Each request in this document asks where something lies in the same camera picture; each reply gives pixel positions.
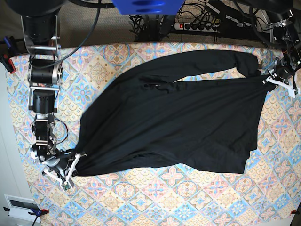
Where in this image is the orange clamp lower right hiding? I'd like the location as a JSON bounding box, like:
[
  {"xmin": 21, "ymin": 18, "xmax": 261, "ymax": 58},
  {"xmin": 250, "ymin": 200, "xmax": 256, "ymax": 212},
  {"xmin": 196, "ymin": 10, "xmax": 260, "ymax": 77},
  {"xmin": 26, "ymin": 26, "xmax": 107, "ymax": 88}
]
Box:
[{"xmin": 291, "ymin": 210, "xmax": 300, "ymax": 215}]

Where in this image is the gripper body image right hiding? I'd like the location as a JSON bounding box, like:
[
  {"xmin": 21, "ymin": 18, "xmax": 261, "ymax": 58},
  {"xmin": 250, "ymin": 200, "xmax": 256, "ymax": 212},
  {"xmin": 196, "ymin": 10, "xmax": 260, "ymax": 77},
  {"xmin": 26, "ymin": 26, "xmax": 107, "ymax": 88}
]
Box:
[{"xmin": 268, "ymin": 58, "xmax": 295, "ymax": 84}]

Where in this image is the blue clamp lower left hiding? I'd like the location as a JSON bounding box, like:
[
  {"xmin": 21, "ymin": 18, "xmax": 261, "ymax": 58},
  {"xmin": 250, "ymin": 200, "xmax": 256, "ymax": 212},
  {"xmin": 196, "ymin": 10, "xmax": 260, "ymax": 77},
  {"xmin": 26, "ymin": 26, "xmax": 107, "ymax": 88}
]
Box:
[{"xmin": 3, "ymin": 207, "xmax": 49, "ymax": 226}]

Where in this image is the white wall vent box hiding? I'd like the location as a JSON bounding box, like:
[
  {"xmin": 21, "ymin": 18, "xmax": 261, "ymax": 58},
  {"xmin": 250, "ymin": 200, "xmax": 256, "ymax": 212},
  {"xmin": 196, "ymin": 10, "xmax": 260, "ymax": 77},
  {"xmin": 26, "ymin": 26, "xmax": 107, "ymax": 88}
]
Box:
[{"xmin": 4, "ymin": 194, "xmax": 39, "ymax": 223}]

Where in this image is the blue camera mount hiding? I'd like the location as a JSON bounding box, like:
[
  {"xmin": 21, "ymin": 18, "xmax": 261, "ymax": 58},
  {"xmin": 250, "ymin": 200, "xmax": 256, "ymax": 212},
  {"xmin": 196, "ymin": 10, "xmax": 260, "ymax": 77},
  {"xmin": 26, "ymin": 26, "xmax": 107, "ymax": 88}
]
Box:
[{"xmin": 112, "ymin": 0, "xmax": 185, "ymax": 15}]

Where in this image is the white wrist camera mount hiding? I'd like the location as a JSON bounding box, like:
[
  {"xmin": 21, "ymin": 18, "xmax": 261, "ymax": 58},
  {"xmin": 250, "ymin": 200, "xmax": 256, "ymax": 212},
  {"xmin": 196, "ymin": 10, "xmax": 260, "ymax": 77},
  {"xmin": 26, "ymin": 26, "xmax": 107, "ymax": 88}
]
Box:
[
  {"xmin": 262, "ymin": 73, "xmax": 301, "ymax": 98},
  {"xmin": 42, "ymin": 152, "xmax": 86, "ymax": 192}
]

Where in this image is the red black clamp upper left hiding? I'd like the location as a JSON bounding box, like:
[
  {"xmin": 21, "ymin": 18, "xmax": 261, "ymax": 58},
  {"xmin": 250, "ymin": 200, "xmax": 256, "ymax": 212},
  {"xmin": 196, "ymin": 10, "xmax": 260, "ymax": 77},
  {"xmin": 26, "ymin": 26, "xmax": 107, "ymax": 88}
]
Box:
[{"xmin": 0, "ymin": 36, "xmax": 16, "ymax": 74}]

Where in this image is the patterned tablecloth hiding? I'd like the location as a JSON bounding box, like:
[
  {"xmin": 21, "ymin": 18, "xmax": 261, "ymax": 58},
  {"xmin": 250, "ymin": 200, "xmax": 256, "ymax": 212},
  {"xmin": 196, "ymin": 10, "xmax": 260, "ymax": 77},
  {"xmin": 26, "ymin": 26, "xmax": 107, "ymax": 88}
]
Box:
[{"xmin": 5, "ymin": 43, "xmax": 301, "ymax": 226}]

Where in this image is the white power strip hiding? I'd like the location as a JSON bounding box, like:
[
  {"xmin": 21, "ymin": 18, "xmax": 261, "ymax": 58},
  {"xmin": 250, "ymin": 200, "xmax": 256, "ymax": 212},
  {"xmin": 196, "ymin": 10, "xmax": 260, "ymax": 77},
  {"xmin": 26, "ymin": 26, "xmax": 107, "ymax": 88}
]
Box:
[{"xmin": 174, "ymin": 22, "xmax": 219, "ymax": 32}]

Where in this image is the black t-shirt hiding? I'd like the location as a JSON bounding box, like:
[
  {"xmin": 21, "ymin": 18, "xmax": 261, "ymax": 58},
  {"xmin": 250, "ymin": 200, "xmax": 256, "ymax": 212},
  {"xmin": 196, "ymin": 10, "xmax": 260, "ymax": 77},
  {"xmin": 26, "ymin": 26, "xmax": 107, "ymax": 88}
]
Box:
[{"xmin": 75, "ymin": 50, "xmax": 276, "ymax": 176}]

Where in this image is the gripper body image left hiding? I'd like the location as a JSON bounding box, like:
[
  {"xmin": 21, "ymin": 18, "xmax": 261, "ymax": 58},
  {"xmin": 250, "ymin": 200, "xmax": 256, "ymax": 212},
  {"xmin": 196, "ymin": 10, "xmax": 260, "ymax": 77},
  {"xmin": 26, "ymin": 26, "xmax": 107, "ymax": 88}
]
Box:
[{"xmin": 44, "ymin": 149, "xmax": 78, "ymax": 179}]

